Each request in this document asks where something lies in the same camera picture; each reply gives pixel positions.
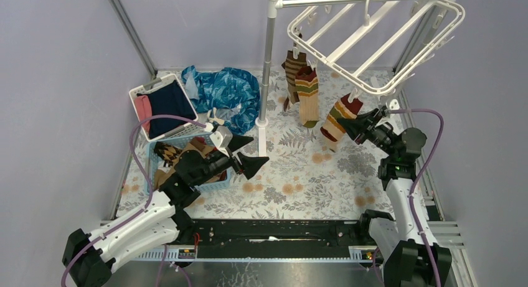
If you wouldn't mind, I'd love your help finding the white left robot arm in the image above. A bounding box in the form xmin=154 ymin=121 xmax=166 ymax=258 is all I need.
xmin=61 ymin=133 xmax=270 ymax=286

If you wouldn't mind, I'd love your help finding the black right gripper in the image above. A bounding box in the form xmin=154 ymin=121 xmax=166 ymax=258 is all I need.
xmin=336 ymin=108 xmax=397 ymax=158

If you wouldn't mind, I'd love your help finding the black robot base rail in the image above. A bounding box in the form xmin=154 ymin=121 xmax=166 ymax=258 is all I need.
xmin=171 ymin=219 xmax=377 ymax=260

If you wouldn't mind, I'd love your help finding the light blue sock basket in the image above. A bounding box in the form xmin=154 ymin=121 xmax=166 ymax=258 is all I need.
xmin=144 ymin=132 xmax=232 ymax=193

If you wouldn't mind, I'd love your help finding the pink folded garment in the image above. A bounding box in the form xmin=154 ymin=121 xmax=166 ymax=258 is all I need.
xmin=133 ymin=95 xmax=153 ymax=121

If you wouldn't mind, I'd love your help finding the red cuff multicolour sock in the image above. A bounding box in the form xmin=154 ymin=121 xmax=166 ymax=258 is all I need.
xmin=319 ymin=93 xmax=365 ymax=153
xmin=295 ymin=66 xmax=319 ymax=128

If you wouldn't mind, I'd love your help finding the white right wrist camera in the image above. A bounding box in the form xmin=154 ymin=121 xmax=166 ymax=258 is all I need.
xmin=379 ymin=99 xmax=400 ymax=123

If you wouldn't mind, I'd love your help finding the blue patterned cloth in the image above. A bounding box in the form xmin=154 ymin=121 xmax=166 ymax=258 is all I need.
xmin=181 ymin=65 xmax=261 ymax=135

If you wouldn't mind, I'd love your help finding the white clip drying hanger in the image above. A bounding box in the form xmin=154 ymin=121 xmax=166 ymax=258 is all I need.
xmin=298 ymin=1 xmax=455 ymax=88

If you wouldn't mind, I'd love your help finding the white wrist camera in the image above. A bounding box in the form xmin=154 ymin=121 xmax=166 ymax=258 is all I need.
xmin=204 ymin=123 xmax=233 ymax=157
xmin=379 ymin=99 xmax=400 ymax=123

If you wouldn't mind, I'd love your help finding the pile of assorted socks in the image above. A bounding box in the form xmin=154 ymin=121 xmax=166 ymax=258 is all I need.
xmin=153 ymin=137 xmax=216 ymax=190

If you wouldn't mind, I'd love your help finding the white plastic basket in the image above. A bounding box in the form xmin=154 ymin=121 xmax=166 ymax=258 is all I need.
xmin=128 ymin=73 xmax=201 ymax=142

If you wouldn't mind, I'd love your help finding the brown striped sock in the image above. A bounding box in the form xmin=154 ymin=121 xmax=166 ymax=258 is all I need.
xmin=293 ymin=31 xmax=302 ymax=47
xmin=281 ymin=50 xmax=307 ymax=111

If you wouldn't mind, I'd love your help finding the silver white drying rack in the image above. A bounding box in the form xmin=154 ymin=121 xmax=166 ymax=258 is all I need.
xmin=256 ymin=0 xmax=465 ymax=156

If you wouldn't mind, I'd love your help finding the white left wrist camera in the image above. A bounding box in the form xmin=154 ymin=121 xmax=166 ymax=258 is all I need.
xmin=204 ymin=123 xmax=233 ymax=157

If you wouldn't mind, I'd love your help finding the dark navy folded garment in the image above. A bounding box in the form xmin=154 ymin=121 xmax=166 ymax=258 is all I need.
xmin=138 ymin=80 xmax=197 ymax=139

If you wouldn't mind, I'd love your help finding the floral patterned table mat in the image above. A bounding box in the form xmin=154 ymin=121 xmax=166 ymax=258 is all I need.
xmin=116 ymin=70 xmax=407 ymax=221

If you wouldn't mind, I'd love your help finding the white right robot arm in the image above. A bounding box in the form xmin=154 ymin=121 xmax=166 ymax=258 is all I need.
xmin=337 ymin=107 xmax=452 ymax=286

